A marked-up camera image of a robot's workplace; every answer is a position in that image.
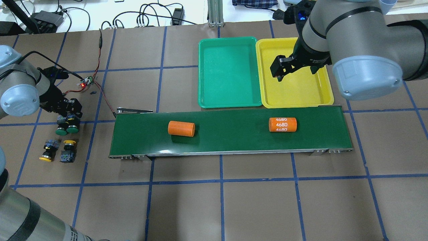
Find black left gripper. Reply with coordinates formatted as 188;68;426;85
37;67;83;118

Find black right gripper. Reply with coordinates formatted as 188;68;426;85
270;37;332;82

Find green push button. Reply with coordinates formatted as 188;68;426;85
55;115;69;136
66;114;81;133

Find yellow mushroom push button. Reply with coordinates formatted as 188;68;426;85
60;140;77;163

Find orange cylinder labelled 4680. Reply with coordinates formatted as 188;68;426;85
269;117;298;132

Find plain orange cylinder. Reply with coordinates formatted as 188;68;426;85
167;121;196;137

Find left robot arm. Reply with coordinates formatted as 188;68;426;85
1;45;95;241

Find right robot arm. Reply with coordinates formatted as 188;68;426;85
270;0;428;101

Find yellow plastic tray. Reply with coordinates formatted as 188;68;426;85
256;37;334;108

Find motor controller circuit board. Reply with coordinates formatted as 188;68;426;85
80;76;94;89

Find yellow button lying sideways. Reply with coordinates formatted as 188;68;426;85
39;139;60;162

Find green conveyor belt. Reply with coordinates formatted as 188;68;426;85
108;105;353;159

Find blue plaid folded umbrella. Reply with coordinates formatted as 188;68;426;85
231;0;279;9

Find green plastic tray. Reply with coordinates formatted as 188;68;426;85
198;36;262;109

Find black power adapter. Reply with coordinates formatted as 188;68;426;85
171;8;184;26

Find red black switch cable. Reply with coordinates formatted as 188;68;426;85
63;85;88;97

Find red black conveyor cable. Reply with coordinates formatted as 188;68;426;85
92;29;117;118

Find aluminium frame post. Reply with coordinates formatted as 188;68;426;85
207;0;224;28

